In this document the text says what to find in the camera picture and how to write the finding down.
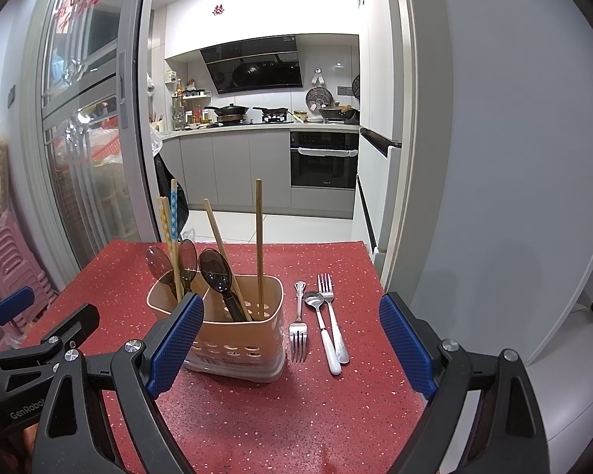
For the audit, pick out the stack of pink plastic stools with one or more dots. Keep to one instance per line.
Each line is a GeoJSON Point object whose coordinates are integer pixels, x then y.
{"type": "Point", "coordinates": [10, 261]}

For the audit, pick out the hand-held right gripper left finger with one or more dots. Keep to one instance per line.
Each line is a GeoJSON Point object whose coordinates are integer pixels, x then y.
{"type": "Point", "coordinates": [175, 345]}

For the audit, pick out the black built-in oven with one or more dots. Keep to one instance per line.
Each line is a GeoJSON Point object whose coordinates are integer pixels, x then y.
{"type": "Point", "coordinates": [323, 163]}

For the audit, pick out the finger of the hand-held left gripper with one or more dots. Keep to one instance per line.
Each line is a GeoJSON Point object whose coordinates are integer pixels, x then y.
{"type": "Point", "coordinates": [12, 304]}
{"type": "Point", "coordinates": [76, 326]}

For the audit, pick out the red paper window cutting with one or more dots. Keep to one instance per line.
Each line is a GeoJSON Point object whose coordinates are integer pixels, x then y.
{"type": "Point", "coordinates": [84, 2]}

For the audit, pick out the clear plastic bag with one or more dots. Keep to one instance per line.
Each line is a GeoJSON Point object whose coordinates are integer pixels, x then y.
{"type": "Point", "coordinates": [189, 236]}

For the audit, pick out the glass sliding door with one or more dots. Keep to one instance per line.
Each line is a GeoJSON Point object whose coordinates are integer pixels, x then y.
{"type": "Point", "coordinates": [89, 133]}

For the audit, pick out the black wok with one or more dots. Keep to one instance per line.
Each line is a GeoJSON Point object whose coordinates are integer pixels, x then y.
{"type": "Point", "coordinates": [227, 111]}

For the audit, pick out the white refrigerator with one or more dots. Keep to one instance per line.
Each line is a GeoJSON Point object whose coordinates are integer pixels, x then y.
{"type": "Point", "coordinates": [385, 108]}

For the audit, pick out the dark wall switch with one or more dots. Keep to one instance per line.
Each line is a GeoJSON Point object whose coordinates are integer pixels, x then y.
{"type": "Point", "coordinates": [11, 96]}

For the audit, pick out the plain steel fork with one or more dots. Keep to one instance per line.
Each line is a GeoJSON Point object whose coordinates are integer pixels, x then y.
{"type": "Point", "coordinates": [338, 335]}

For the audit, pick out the black range hood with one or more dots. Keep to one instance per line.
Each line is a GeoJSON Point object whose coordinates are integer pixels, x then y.
{"type": "Point", "coordinates": [254, 66]}

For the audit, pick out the white wall hook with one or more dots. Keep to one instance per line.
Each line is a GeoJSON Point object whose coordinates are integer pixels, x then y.
{"type": "Point", "coordinates": [318, 77]}

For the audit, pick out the dark translucent spoon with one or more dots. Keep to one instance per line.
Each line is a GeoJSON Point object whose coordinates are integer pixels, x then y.
{"type": "Point", "coordinates": [215, 269]}
{"type": "Point", "coordinates": [157, 261]}
{"type": "Point", "coordinates": [188, 256]}

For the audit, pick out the rack of condiment bottles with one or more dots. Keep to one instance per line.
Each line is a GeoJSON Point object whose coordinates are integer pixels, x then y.
{"type": "Point", "coordinates": [190, 108]}

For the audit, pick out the grey kitchen cabinets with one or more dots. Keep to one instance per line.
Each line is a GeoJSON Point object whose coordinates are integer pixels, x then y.
{"type": "Point", "coordinates": [242, 168]}

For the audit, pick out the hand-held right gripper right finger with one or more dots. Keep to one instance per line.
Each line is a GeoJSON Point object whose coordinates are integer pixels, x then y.
{"type": "Point", "coordinates": [405, 345]}

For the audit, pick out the blue patterned chopstick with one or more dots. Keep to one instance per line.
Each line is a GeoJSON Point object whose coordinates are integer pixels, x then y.
{"type": "Point", "coordinates": [174, 202]}

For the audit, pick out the beige plastic cutlery holder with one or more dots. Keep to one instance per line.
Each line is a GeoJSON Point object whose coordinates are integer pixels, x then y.
{"type": "Point", "coordinates": [237, 345]}

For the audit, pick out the round metal steamer rack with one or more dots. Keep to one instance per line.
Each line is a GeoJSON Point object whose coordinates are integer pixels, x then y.
{"type": "Point", "coordinates": [318, 98]}

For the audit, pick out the black hanging cloth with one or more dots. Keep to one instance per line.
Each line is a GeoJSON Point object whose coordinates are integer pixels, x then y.
{"type": "Point", "coordinates": [170, 177]}

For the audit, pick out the black frying pan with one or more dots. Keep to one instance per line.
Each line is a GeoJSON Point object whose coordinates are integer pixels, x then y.
{"type": "Point", "coordinates": [272, 112]}

